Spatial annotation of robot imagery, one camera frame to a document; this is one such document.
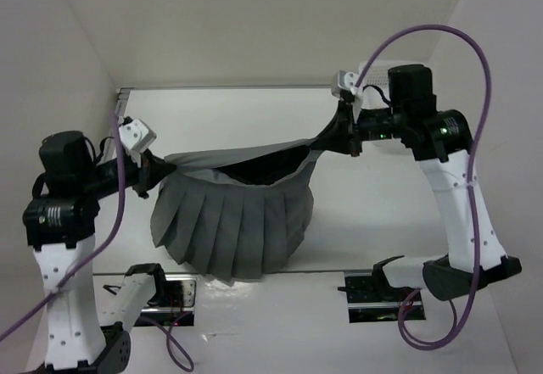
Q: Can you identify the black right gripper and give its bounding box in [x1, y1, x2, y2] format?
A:
[311, 98, 408, 155]

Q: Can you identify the grey pleated skirt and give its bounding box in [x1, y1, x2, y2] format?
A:
[150, 139, 321, 282]

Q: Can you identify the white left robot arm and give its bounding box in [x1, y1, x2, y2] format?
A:
[22, 131, 176, 373]

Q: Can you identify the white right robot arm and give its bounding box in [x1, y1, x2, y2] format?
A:
[311, 64, 522, 301]

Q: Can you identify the white plastic basket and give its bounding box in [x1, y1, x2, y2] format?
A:
[362, 59, 422, 156]

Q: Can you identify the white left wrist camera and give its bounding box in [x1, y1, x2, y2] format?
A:
[118, 116, 157, 167]

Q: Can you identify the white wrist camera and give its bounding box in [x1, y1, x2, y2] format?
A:
[118, 116, 157, 167]
[331, 70, 363, 106]

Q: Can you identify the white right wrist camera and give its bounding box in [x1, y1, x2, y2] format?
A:
[331, 70, 363, 106]

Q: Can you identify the white aluminium table rail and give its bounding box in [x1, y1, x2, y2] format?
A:
[101, 87, 132, 167]

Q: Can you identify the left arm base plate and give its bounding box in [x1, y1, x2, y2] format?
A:
[101, 274, 199, 328]

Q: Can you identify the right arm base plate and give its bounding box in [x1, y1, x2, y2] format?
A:
[337, 270, 413, 323]

